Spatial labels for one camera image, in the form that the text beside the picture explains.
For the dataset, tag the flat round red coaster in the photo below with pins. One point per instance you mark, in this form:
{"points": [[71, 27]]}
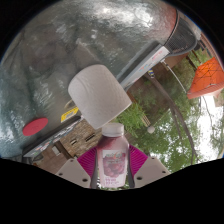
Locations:
{"points": [[35, 126]]}

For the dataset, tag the orange canopy tent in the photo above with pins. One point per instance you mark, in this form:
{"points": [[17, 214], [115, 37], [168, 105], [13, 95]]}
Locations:
{"points": [[208, 78]]}

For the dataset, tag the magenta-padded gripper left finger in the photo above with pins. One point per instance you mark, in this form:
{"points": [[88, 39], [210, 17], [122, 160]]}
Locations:
{"points": [[73, 171]]}

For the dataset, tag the yellow square card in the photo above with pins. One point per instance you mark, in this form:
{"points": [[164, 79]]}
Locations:
{"points": [[69, 115]]}

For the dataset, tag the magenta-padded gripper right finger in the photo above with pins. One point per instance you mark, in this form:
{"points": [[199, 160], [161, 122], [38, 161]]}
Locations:
{"points": [[150, 170]]}

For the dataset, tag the globe lamp post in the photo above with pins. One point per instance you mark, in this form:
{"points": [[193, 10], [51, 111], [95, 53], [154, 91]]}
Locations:
{"points": [[151, 129]]}

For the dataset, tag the white ceramic cup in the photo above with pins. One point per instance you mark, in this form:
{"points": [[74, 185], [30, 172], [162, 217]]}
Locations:
{"points": [[98, 95]]}

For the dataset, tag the purple juice bottle white cap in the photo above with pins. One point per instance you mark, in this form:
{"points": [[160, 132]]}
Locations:
{"points": [[112, 156]]}

